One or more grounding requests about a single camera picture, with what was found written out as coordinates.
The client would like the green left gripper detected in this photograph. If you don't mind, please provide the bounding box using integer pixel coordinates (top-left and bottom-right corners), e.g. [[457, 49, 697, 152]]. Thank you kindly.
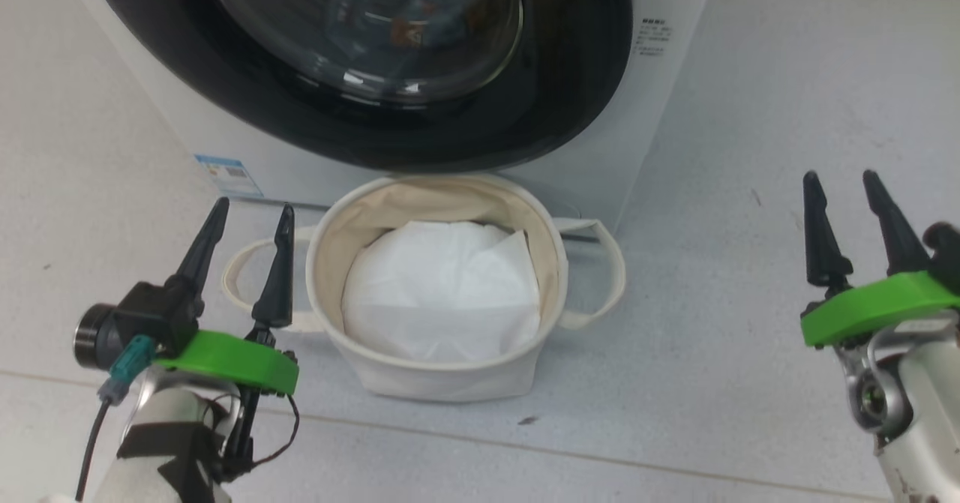
[[156, 196, 300, 397]]

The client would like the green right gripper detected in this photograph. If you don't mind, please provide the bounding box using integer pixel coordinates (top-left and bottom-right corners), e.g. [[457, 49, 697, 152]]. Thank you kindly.
[[799, 169, 960, 349]]

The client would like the white washing machine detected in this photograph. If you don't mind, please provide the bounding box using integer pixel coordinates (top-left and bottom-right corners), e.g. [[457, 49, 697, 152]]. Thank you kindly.
[[56, 0, 721, 234]]

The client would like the cream fabric laundry basket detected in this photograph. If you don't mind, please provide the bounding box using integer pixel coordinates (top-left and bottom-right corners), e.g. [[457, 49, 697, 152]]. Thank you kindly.
[[222, 173, 627, 404]]

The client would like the blue energy label sticker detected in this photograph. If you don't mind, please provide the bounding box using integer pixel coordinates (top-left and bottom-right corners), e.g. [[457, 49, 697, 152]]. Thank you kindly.
[[193, 154, 265, 199]]

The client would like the white cloth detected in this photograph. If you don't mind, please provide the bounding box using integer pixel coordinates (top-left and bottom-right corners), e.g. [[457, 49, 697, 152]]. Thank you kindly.
[[341, 220, 542, 365]]

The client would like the teal camera cable connector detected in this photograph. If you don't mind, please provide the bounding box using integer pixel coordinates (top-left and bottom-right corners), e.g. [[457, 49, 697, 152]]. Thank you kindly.
[[97, 336, 160, 406]]

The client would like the thin black gripper wire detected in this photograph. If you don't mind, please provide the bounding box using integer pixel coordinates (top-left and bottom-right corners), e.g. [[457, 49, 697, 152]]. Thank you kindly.
[[251, 394, 301, 468]]

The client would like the black camera cable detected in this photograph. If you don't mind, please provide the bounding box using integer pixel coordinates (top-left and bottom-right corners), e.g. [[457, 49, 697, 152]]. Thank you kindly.
[[75, 402, 112, 502]]

